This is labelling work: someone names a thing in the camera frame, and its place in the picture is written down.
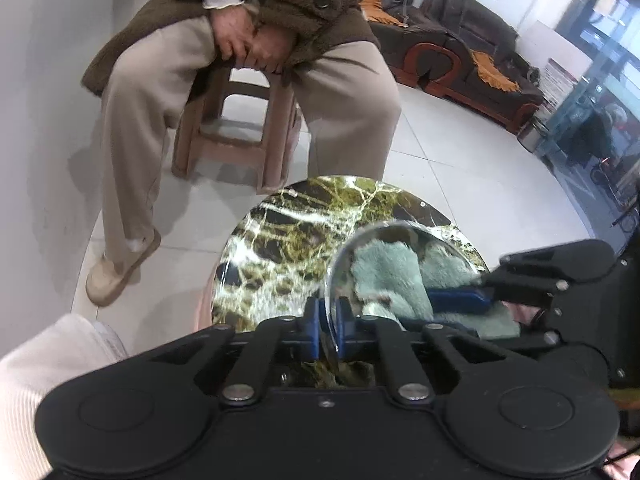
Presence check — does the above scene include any metal trash bin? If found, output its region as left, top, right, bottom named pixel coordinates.
left=517, top=115, right=548, bottom=151

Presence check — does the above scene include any round green marble table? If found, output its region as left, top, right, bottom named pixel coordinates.
left=210, top=175, right=491, bottom=391

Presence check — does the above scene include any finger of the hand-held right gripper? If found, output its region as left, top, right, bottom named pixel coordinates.
left=472, top=329, right=561, bottom=358
left=429, top=245, right=572, bottom=316

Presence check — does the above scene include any person's left leg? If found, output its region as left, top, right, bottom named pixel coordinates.
left=0, top=312, right=128, bottom=480

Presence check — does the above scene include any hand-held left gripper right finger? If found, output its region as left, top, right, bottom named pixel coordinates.
left=336, top=299, right=503, bottom=407

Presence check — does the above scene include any pink plastic stool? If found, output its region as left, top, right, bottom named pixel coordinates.
left=172, top=57, right=301, bottom=193

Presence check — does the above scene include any standing sign board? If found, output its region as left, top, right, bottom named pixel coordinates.
left=542, top=57, right=581, bottom=111

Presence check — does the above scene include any steel bowl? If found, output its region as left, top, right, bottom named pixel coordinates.
left=325, top=221, right=523, bottom=361

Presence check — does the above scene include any glass entrance door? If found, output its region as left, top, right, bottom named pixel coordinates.
left=520, top=0, right=640, bottom=241

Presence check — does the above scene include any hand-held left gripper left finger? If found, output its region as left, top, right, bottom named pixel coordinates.
left=147, top=299, right=321, bottom=407

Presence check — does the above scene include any person's white shoe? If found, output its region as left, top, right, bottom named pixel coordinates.
left=95, top=322, right=129, bottom=361

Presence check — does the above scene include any teal and pink fluffy cloth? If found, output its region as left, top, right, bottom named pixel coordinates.
left=350, top=240, right=521, bottom=339

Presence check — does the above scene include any orange fringed blanket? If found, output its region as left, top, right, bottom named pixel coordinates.
left=361, top=0, right=408, bottom=28
left=472, top=52, right=526, bottom=93

